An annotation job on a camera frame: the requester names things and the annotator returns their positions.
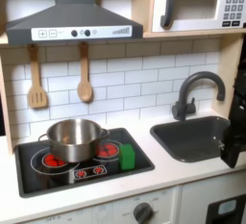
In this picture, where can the wooden spoon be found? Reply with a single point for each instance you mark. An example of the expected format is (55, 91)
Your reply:
(84, 77)

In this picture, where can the dark grey sink basin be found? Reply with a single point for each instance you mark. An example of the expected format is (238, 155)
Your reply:
(192, 139)

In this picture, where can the grey oven knob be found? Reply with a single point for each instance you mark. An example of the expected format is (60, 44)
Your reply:
(142, 212)

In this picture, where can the black stove top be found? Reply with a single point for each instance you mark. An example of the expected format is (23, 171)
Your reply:
(80, 167)

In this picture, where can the grey range hood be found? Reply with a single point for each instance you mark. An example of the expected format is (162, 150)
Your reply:
(73, 16)

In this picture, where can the white toy microwave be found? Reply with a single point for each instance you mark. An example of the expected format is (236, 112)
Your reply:
(198, 3)

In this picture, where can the green block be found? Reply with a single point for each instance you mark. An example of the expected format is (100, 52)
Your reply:
(127, 157)

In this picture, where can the wooden slotted spatula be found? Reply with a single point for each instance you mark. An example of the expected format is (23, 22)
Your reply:
(36, 83)

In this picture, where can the steel pot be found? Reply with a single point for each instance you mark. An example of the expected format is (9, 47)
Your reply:
(75, 139)

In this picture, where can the dark grey tap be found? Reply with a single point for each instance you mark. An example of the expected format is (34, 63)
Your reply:
(195, 93)

